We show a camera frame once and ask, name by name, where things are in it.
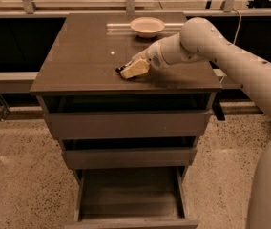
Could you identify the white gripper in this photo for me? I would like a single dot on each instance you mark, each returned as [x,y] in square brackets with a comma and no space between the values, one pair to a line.
[150,57]

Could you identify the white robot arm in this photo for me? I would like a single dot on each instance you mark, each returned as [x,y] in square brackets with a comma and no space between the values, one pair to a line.
[198,38]

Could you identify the grey top drawer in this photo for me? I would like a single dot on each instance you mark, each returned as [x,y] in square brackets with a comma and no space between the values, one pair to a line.
[73,117]

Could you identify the grey drawer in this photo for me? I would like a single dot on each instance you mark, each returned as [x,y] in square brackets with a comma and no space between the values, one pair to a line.
[128,152]
[131,198]
[73,117]

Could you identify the grey drawer cabinet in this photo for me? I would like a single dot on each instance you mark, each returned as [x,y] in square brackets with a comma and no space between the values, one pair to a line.
[90,47]

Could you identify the grey middle drawer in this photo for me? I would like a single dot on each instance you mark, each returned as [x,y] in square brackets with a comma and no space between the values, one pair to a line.
[128,152]

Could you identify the grey bottom drawer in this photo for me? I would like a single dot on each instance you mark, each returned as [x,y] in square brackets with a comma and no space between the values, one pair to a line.
[131,198]

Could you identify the white bowl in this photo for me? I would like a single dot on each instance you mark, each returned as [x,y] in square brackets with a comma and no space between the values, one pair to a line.
[147,27]

